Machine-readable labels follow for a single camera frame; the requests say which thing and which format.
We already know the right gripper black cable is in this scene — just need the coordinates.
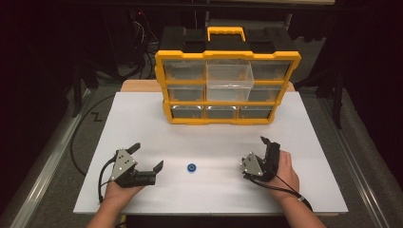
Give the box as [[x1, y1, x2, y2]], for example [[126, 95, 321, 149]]
[[243, 173, 314, 213]]

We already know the black metal stand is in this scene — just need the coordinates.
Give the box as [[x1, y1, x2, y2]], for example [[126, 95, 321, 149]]
[[70, 56, 99, 119], [332, 63, 346, 130]]

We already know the transparent plastic drawer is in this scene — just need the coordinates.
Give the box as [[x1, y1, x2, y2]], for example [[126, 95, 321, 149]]
[[206, 60, 255, 103]]

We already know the person's left hand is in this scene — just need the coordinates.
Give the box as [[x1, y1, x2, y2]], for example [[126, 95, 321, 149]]
[[103, 181, 146, 205]]

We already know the bundle of dark cables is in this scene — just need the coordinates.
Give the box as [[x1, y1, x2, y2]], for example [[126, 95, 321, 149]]
[[127, 9, 161, 80]]

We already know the person's right hand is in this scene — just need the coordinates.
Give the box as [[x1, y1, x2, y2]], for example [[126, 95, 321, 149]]
[[267, 150, 300, 203]]

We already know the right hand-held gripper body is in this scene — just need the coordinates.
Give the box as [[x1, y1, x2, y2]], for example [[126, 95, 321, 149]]
[[240, 141, 281, 183]]

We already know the aluminium floor rail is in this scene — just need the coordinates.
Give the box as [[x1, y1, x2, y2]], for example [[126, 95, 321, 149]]
[[317, 94, 393, 228], [8, 88, 96, 228]]

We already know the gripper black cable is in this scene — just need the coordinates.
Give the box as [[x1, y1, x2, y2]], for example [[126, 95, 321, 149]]
[[243, 173, 314, 213], [97, 156, 117, 203]]

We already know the black floor cable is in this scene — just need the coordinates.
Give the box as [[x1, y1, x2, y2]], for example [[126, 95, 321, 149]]
[[69, 94, 116, 177]]

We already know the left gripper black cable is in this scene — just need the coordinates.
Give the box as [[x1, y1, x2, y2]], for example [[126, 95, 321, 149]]
[[97, 156, 117, 203]]

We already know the grid of clear bins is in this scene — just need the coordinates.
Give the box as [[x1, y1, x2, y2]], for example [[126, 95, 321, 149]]
[[163, 58, 293, 120]]

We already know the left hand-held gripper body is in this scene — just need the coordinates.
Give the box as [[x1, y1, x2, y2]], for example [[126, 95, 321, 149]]
[[109, 147, 157, 188]]

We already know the yellow black drawer organizer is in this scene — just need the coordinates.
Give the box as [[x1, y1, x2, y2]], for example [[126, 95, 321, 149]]
[[154, 26, 302, 125]]

